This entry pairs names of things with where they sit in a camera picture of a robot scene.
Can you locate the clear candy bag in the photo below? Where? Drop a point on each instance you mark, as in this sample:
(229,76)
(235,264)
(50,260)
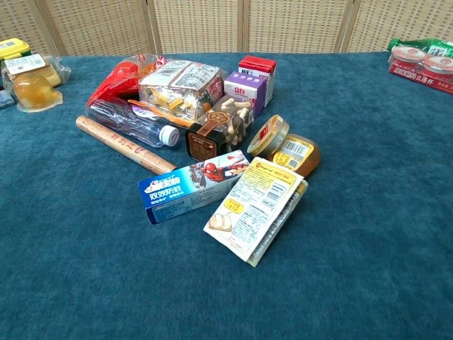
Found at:
(180,88)

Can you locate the red plastic snack bag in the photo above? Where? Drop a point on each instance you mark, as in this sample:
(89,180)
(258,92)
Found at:
(115,82)

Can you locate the green snack packet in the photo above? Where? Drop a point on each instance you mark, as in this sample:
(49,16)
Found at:
(424,44)

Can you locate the blue toothpaste box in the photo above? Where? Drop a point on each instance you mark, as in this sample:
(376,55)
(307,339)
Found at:
(191,184)

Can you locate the yellow and white flat packet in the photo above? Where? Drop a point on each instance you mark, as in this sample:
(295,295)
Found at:
(256,209)

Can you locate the round tin with gold rim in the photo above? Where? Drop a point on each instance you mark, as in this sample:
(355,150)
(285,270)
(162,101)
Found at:
(268,136)

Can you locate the amber jelly cup with label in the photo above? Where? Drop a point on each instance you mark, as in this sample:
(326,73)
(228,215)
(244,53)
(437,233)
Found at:
(295,154)

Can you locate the purple carton box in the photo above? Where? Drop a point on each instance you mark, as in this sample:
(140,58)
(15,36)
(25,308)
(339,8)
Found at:
(244,93)

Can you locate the orange plastic strip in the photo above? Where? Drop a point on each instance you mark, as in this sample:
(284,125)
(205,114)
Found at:
(155,113)

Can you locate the red and white carton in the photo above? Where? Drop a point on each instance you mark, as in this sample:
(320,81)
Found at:
(260,69)

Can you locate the clear plastic water bottle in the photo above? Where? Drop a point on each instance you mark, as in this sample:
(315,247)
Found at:
(131,122)

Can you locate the wooden rolling pin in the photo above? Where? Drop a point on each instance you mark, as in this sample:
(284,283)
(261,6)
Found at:
(120,142)

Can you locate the woven folding screen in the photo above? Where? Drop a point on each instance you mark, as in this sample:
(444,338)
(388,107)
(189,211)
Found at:
(226,23)

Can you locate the blue table cloth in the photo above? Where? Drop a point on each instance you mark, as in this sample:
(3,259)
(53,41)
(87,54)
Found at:
(106,265)

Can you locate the yellow jelly cup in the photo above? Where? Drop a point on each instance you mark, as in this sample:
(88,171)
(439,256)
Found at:
(35,92)

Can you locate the wrapped cake with white label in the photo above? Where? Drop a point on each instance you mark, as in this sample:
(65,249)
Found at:
(32,69)

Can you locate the red triple cup pack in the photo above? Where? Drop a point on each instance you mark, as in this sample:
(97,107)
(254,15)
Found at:
(423,69)

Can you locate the small blue grey packet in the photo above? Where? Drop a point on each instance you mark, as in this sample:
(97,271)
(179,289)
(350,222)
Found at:
(5,99)

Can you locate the yellow and green box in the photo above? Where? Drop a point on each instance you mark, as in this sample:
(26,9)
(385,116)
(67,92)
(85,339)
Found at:
(13,47)

